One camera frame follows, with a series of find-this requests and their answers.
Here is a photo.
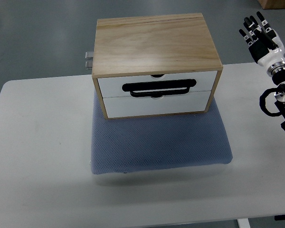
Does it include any grey metal floor bracket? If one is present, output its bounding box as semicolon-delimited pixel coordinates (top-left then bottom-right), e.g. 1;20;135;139
85;51;94;69

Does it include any white bottom drawer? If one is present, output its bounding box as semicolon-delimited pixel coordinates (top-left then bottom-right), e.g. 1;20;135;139
104;91;211;118

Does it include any cardboard box corner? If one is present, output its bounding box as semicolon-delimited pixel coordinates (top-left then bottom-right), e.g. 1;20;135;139
258;0;285;10

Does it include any white table leg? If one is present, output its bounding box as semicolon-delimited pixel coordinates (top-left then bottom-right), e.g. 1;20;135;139
237;218;251;228

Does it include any white top drawer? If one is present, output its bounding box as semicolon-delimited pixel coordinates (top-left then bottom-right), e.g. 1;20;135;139
98;71;217;98

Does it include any black table control box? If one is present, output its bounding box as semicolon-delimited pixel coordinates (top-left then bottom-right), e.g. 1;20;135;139
274;215;285;221

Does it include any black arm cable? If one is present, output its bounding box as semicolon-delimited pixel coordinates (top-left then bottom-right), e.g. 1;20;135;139
259;87;283;117

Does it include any white drawer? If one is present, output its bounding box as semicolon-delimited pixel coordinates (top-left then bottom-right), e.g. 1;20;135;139
104;91;211;118
98;71;217;98

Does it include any black drawer handle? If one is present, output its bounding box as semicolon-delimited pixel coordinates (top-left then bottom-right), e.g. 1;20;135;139
122;79;197;98

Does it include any wooden drawer cabinet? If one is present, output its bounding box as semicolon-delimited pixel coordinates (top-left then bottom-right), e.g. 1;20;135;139
92;13;223;119

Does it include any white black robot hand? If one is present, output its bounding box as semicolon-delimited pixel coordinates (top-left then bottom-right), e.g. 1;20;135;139
239;11;285;77

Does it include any blue textured mat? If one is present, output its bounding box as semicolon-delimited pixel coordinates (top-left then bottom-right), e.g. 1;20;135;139
91;97;233;175

